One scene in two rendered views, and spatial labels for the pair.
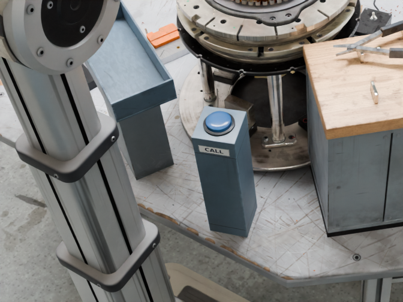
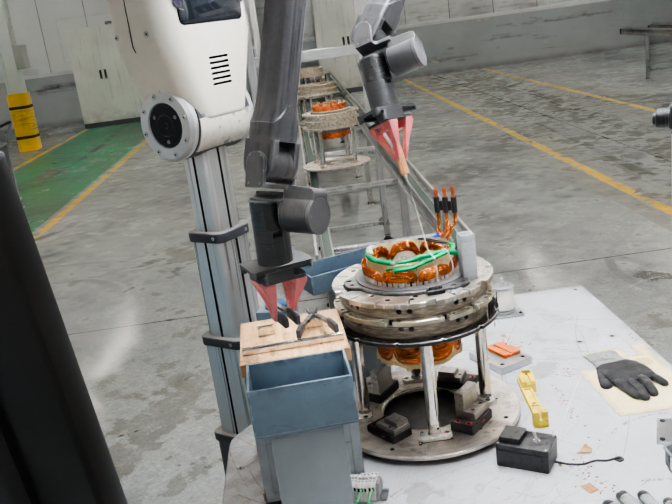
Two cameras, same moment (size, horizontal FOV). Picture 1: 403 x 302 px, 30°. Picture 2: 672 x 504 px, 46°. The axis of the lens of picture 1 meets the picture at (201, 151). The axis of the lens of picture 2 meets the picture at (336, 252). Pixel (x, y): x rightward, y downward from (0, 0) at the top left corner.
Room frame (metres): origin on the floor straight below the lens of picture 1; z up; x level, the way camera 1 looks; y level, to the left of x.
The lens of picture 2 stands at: (0.75, -1.64, 1.61)
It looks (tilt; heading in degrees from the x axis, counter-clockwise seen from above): 17 degrees down; 83
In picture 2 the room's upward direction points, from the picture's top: 8 degrees counter-clockwise
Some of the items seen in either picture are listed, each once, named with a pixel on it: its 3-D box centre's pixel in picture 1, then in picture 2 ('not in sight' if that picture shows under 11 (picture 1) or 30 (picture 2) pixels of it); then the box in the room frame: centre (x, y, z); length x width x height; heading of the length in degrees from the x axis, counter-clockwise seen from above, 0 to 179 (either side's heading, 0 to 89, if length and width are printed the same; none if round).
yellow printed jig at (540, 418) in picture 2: not in sight; (532, 394); (1.30, -0.19, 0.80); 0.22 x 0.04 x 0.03; 78
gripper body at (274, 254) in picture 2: not in sight; (274, 249); (0.80, -0.43, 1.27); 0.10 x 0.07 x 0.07; 17
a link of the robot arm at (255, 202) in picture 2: not in sight; (271, 212); (0.80, -0.44, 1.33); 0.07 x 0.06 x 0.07; 137
